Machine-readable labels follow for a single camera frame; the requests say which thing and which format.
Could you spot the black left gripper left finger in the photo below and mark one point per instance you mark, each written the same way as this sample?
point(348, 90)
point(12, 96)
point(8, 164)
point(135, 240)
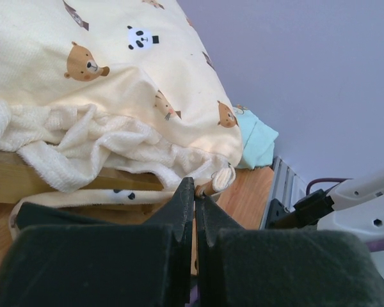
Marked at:
point(63, 259)

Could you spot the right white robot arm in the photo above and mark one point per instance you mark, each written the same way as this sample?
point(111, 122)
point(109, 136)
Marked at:
point(354, 205)

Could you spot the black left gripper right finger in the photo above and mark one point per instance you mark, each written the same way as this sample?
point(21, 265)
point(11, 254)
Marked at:
point(240, 267)

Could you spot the mint green cloth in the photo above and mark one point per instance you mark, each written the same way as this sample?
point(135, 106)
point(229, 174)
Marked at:
point(258, 140)

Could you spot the cream animal print mattress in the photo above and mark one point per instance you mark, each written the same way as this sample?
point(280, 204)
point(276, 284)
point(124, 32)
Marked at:
point(112, 103)

